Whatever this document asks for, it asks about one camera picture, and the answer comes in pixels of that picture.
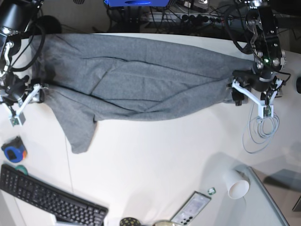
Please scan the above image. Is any smartphone with clear case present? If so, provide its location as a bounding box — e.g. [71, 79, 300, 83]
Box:
[170, 191, 211, 226]

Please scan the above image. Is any white coiled cable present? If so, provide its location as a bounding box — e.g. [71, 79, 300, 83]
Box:
[241, 101, 280, 154]

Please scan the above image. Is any round metal tin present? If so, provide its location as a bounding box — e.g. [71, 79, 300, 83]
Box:
[153, 220, 175, 226]

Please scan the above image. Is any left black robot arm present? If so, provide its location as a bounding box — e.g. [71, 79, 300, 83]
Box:
[224, 0, 285, 106]

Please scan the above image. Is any black power strip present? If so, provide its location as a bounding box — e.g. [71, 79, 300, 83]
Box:
[176, 14, 226, 26]

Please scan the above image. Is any black computer keyboard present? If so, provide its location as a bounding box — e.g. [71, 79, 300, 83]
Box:
[0, 164, 109, 226]

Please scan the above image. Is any black round object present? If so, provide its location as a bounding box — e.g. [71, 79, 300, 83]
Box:
[296, 77, 301, 94]

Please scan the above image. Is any black gold dotted lid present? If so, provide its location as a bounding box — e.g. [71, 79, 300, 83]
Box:
[119, 217, 141, 226]

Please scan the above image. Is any grey laptop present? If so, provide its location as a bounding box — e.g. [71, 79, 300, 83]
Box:
[229, 165, 301, 226]

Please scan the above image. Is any small green white packet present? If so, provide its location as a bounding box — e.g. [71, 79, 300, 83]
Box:
[207, 187, 216, 195]

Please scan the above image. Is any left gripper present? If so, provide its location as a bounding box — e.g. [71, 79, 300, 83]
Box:
[229, 70, 277, 106]

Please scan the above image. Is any grey t-shirt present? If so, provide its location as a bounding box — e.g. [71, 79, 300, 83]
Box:
[32, 34, 252, 154]

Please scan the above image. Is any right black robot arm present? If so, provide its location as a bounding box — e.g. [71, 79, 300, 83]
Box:
[0, 0, 46, 106]

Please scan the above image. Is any blue black tape measure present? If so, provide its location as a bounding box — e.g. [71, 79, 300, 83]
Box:
[1, 136, 27, 163]

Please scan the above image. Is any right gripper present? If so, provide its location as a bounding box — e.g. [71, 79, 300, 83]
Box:
[0, 75, 45, 106]

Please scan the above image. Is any white paper cup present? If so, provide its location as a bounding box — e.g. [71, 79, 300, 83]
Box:
[223, 169, 250, 200]

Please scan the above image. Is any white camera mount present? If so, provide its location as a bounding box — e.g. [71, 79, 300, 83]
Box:
[3, 84, 49, 127]
[230, 79, 284, 119]

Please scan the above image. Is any blue box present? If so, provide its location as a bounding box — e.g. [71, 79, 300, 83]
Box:
[104, 0, 169, 7]

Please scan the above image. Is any green tape roll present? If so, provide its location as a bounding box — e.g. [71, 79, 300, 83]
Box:
[15, 165, 28, 176]

